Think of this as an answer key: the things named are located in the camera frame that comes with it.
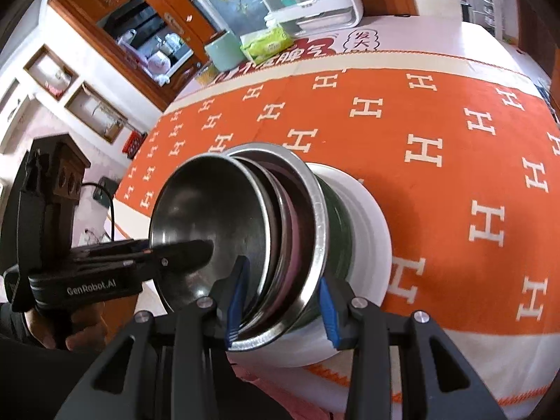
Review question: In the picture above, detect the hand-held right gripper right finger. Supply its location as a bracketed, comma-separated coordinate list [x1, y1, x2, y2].
[318, 278, 508, 420]

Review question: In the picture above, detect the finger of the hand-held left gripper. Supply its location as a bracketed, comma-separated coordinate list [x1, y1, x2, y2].
[73, 240, 215, 281]
[72, 240, 152, 261]

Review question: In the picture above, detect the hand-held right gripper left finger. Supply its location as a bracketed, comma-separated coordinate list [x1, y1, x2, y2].
[55, 256, 252, 420]

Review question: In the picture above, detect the small steel bowl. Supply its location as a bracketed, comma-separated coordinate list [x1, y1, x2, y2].
[149, 153, 274, 316]

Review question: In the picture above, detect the pink steel bowl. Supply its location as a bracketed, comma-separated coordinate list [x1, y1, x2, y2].
[225, 151, 307, 337]

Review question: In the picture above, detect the large white plate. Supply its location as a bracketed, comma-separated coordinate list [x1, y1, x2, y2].
[227, 162, 393, 368]

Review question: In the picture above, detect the green plate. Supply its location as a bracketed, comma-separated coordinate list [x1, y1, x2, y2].
[321, 175, 354, 329]

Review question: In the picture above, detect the large steel bowl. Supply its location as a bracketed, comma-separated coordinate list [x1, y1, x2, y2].
[225, 142, 330, 351]

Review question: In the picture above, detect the person's left forearm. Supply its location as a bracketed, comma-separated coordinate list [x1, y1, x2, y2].
[0, 302, 101, 420]

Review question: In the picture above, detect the person's left hand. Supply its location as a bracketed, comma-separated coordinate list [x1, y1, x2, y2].
[24, 310, 109, 353]

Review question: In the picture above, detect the dark carved wooden stand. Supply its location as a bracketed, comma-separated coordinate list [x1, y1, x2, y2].
[33, 135, 92, 211]

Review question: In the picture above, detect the red box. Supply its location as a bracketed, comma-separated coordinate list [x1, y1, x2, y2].
[124, 130, 147, 158]

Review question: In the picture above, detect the orange printed blanket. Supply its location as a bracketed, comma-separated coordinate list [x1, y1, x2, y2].
[114, 63, 560, 407]

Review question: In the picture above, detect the glass jar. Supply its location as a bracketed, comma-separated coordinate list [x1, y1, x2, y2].
[195, 63, 217, 86]

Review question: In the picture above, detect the white floral pot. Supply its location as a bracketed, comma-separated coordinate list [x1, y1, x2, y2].
[146, 50, 172, 75]

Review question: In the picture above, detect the mint green canister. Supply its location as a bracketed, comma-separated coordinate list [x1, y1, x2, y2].
[204, 30, 246, 73]

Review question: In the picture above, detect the green tissue pack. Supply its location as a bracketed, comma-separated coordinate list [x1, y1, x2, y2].
[240, 26, 293, 65]

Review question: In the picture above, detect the black range hood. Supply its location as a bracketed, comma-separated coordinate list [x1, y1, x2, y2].
[103, 0, 162, 36]

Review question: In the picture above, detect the glass door with gold ornament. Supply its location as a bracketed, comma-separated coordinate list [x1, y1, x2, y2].
[188, 0, 281, 40]

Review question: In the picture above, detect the white countertop storage cabinet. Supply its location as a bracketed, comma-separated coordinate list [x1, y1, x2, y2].
[249, 0, 364, 36]

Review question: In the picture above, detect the black cable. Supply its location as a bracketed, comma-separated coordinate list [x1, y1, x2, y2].
[80, 182, 118, 242]

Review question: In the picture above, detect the recessed wall shelf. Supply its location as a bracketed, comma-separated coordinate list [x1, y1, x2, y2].
[24, 46, 79, 99]
[65, 83, 127, 143]

